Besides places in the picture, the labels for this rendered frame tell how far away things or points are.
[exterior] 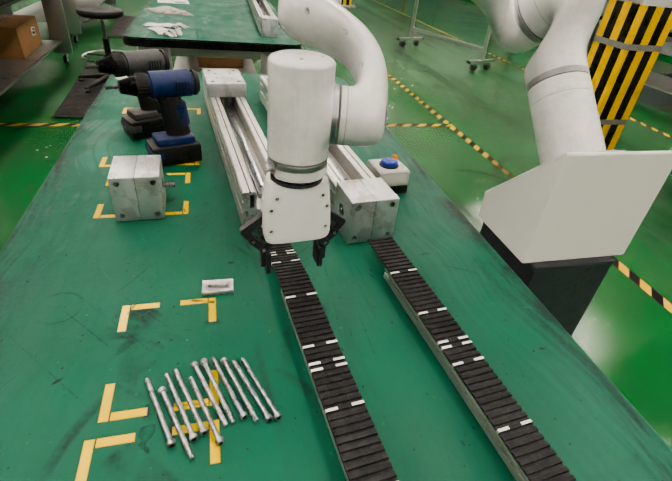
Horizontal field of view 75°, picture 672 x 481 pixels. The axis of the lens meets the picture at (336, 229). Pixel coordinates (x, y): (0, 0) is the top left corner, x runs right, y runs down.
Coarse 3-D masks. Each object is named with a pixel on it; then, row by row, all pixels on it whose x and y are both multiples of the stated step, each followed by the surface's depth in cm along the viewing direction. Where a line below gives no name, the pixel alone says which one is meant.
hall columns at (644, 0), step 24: (624, 0) 315; (648, 0) 291; (600, 24) 323; (624, 24) 304; (648, 24) 298; (600, 48) 324; (624, 48) 305; (648, 48) 309; (600, 72) 326; (624, 72) 315; (648, 72) 321; (600, 96) 327; (624, 96) 327; (600, 120) 334; (624, 120) 340
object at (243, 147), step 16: (208, 112) 138; (224, 112) 118; (240, 112) 123; (224, 128) 109; (240, 128) 117; (256, 128) 111; (224, 144) 103; (240, 144) 108; (256, 144) 104; (224, 160) 108; (240, 160) 95; (256, 160) 104; (240, 176) 88; (256, 176) 95; (240, 192) 85; (256, 192) 92; (240, 208) 88; (256, 208) 86
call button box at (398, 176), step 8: (368, 160) 107; (376, 160) 107; (368, 168) 107; (376, 168) 104; (384, 168) 104; (392, 168) 104; (400, 168) 105; (376, 176) 104; (384, 176) 102; (392, 176) 103; (400, 176) 104; (408, 176) 104; (392, 184) 104; (400, 184) 105; (400, 192) 106
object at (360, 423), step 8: (360, 416) 52; (368, 416) 52; (336, 424) 51; (344, 424) 51; (352, 424) 51; (360, 424) 51; (368, 424) 51; (336, 432) 50; (344, 432) 50; (352, 432) 50
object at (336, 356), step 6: (324, 354) 59; (330, 354) 59; (336, 354) 59; (342, 354) 60; (306, 360) 59; (312, 360) 58; (318, 360) 59; (324, 360) 58; (330, 360) 58; (336, 360) 59; (342, 360) 59; (312, 366) 58; (318, 366) 58
